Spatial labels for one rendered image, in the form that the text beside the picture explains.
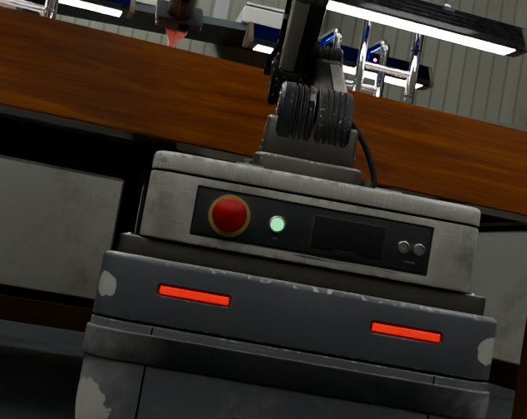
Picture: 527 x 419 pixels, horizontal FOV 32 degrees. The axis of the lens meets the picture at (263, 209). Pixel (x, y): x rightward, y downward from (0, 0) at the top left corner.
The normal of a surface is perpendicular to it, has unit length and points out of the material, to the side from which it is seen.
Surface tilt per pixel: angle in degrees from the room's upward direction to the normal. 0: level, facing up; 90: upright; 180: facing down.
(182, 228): 90
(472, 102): 90
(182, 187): 90
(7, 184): 90
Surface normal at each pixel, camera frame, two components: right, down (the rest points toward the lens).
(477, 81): 0.06, -0.07
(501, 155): 0.26, -0.04
